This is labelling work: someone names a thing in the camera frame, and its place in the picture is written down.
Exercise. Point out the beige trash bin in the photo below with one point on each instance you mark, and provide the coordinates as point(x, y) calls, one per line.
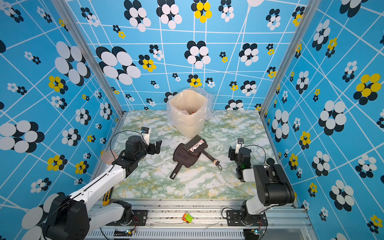
point(189, 117)

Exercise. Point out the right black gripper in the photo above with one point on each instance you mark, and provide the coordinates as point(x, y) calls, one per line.
point(233, 154)

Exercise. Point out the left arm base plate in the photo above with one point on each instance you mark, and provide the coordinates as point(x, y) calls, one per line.
point(134, 218)

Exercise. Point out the black round cap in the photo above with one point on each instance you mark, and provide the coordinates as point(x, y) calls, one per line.
point(270, 161)

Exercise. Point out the black dustpan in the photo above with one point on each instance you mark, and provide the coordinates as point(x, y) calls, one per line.
point(183, 158)

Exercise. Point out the black pink hand brush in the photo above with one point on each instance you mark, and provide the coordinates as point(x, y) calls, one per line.
point(198, 145)

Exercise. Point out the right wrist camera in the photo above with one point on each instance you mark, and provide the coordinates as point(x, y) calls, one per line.
point(239, 145)

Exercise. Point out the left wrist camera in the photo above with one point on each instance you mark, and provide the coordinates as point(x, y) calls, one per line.
point(145, 132)

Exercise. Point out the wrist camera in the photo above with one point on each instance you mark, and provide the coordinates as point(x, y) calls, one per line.
point(145, 132)
point(239, 145)

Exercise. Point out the small green orange toy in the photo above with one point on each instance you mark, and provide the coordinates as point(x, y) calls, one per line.
point(187, 218)

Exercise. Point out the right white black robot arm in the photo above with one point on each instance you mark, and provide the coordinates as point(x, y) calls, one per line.
point(272, 186)

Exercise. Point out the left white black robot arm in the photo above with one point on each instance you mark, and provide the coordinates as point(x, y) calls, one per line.
point(72, 217)

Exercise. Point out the pink translucent cup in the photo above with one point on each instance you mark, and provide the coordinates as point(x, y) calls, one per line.
point(109, 157)

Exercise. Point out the yellow utility knife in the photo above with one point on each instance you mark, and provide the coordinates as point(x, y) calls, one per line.
point(107, 197)

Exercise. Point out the aluminium frame rail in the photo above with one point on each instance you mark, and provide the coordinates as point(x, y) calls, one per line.
point(165, 222)

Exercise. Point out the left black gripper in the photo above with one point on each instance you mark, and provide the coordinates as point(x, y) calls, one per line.
point(152, 150)

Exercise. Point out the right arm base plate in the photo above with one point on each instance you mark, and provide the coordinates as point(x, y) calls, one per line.
point(237, 218)

